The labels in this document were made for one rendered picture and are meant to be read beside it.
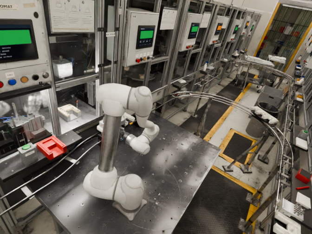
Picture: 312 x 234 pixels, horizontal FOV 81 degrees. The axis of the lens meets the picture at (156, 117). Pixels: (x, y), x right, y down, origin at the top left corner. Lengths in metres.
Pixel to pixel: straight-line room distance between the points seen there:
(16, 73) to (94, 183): 0.77
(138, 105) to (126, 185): 0.51
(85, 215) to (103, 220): 0.12
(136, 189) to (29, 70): 0.94
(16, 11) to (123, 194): 1.13
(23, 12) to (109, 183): 1.03
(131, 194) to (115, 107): 0.55
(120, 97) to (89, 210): 0.81
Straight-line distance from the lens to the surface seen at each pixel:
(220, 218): 2.45
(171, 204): 1.52
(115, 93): 1.03
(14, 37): 1.20
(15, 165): 1.49
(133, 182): 1.23
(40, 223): 2.26
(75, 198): 1.51
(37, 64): 1.31
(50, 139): 1.54
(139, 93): 0.99
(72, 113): 1.85
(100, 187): 1.27
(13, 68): 1.26
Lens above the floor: 1.94
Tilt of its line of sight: 33 degrees down
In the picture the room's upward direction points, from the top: 12 degrees clockwise
